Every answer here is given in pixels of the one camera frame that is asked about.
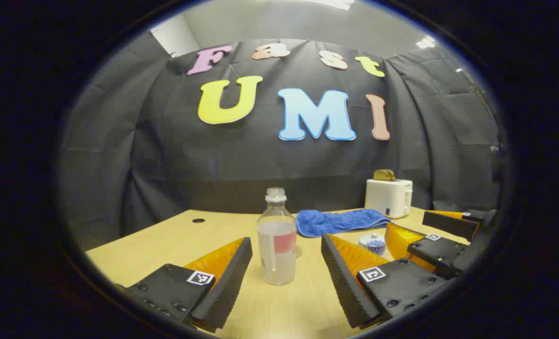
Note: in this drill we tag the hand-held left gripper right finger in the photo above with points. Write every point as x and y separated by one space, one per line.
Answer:
343 282

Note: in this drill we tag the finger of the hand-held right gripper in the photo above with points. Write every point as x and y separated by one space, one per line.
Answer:
449 225
437 252

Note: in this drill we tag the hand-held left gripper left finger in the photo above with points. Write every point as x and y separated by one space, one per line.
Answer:
227 282

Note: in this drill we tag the round woven coaster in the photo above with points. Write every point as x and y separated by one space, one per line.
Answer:
299 253

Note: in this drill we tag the white teacup lid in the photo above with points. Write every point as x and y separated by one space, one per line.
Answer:
372 238

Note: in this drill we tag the clear plastic water bottle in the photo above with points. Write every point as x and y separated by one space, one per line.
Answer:
277 245

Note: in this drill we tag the blue towel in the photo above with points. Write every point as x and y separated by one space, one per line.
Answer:
336 221

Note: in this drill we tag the white toaster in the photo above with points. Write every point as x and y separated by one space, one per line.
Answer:
387 197

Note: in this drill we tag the brown toast slice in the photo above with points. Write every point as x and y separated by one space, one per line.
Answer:
384 175

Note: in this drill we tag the small ceiling light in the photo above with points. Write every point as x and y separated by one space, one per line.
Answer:
425 42

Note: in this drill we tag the long ceiling light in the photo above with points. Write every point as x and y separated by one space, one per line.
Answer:
333 3

